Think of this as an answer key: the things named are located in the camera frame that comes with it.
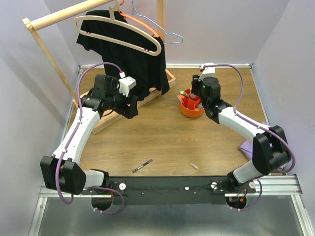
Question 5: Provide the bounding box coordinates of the mint green highlighter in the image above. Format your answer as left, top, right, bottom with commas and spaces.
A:
180, 90, 189, 97

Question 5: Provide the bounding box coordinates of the blue wire hanger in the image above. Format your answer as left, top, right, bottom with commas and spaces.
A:
131, 0, 184, 45

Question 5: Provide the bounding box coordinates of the black t-shirt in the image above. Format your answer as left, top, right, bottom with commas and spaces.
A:
76, 9, 170, 101

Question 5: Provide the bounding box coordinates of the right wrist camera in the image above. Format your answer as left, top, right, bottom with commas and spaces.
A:
198, 62, 215, 81

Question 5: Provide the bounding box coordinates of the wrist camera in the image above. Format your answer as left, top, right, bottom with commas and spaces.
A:
198, 62, 215, 81
119, 76, 136, 97

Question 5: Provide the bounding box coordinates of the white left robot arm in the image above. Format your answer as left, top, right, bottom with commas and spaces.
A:
40, 75, 138, 195

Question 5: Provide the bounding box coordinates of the purple cloth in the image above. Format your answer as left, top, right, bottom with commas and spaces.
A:
239, 124, 264, 161

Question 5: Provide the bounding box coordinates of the wooden clothes rack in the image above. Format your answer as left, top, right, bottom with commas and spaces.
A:
22, 0, 176, 135

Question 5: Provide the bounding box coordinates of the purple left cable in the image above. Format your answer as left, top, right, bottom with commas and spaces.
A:
55, 61, 126, 215

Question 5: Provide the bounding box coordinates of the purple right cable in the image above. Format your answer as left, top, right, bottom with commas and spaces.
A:
211, 63, 296, 212

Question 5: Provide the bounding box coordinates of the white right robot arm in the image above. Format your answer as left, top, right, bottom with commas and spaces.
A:
191, 75, 292, 193

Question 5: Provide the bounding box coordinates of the beige plastic hanger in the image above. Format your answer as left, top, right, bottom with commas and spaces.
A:
73, 0, 162, 57

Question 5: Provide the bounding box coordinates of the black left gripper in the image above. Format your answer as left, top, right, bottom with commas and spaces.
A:
106, 84, 139, 118

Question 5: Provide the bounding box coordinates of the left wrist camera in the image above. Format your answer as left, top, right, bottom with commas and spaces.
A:
119, 76, 136, 97

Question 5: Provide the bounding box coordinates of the orange hanger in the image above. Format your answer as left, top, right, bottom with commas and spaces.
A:
118, 9, 159, 38

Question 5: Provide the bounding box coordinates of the purple cable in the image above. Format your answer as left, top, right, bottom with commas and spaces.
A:
55, 61, 126, 215
211, 63, 296, 212

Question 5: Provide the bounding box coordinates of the orange round pen organizer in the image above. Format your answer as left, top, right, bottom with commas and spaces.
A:
179, 89, 204, 118

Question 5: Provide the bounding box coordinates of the pink lidded pen tube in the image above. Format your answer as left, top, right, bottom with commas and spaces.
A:
189, 92, 200, 101

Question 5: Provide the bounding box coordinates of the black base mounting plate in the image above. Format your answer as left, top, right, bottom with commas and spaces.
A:
81, 175, 256, 206

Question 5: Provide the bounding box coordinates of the dark purple pen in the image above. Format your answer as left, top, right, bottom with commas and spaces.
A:
132, 158, 154, 173

